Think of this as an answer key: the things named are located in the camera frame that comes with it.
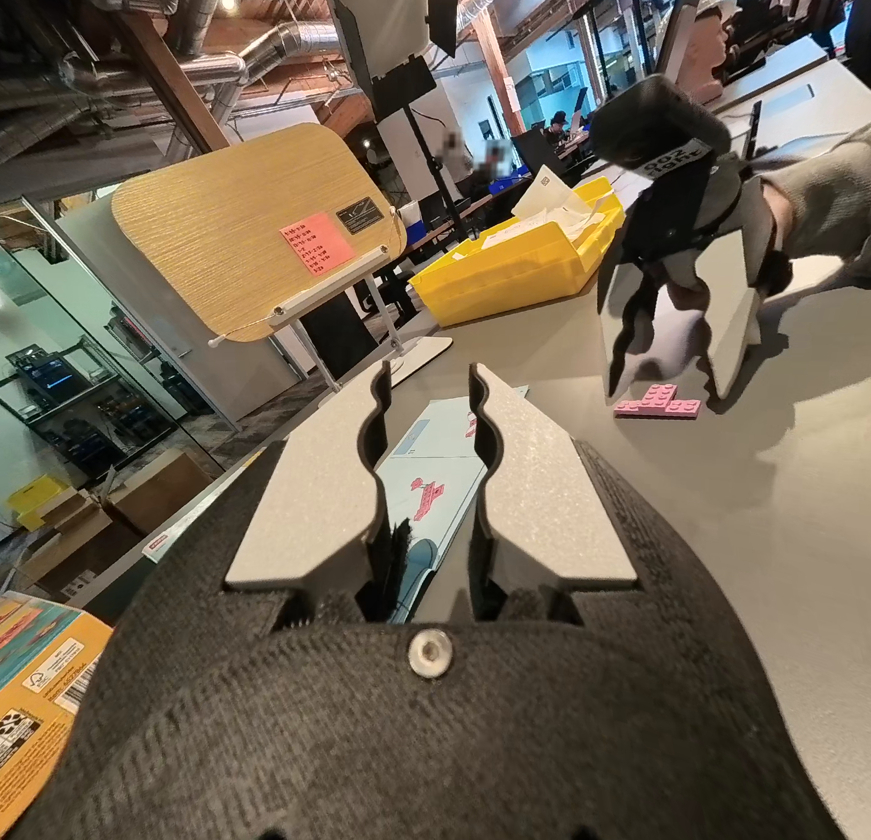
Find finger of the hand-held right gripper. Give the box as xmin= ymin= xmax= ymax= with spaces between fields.
xmin=597 ymin=260 xmax=666 ymax=401
xmin=695 ymin=175 xmax=778 ymax=402

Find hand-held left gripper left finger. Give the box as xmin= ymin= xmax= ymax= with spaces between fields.
xmin=223 ymin=360 xmax=396 ymax=622

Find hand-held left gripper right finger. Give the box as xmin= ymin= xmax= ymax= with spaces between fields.
xmin=468 ymin=362 xmax=641 ymax=622

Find long pink brick plate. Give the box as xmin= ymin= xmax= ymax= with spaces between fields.
xmin=612 ymin=398 xmax=702 ymax=421

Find yellow plastic bin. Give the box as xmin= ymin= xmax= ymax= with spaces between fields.
xmin=408 ymin=176 xmax=627 ymax=329

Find light blue instruction booklet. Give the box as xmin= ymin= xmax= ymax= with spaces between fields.
xmin=376 ymin=383 xmax=533 ymax=625

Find person's right forearm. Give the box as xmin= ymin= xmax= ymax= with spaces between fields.
xmin=772 ymin=124 xmax=871 ymax=290

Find grey desk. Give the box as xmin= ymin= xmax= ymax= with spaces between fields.
xmin=85 ymin=139 xmax=871 ymax=840

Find person's right hand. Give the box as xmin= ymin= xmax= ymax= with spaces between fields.
xmin=763 ymin=183 xmax=798 ymax=256

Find white paper bags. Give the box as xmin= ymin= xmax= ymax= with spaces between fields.
xmin=476 ymin=165 xmax=619 ymax=250

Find brown cardboard box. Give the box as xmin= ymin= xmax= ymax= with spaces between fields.
xmin=14 ymin=447 xmax=213 ymax=599

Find white bar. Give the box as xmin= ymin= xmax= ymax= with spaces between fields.
xmin=267 ymin=244 xmax=391 ymax=328

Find glass partition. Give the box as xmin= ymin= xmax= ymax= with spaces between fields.
xmin=0 ymin=194 xmax=239 ymax=521

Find pink sticky note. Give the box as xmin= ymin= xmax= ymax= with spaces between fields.
xmin=278 ymin=211 xmax=357 ymax=278

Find small yellow box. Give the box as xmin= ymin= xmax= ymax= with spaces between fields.
xmin=5 ymin=474 xmax=77 ymax=533

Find dark label plate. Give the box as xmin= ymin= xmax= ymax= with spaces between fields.
xmin=335 ymin=196 xmax=381 ymax=236

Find wooden board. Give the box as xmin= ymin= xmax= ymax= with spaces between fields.
xmin=110 ymin=122 xmax=408 ymax=343

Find yellow toy box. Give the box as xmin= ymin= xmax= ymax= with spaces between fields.
xmin=0 ymin=591 xmax=114 ymax=817

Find black studio light on stand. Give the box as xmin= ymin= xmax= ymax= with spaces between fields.
xmin=318 ymin=0 xmax=480 ymax=242

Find silver ventilation duct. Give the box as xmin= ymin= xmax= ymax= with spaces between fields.
xmin=0 ymin=20 xmax=341 ymax=150

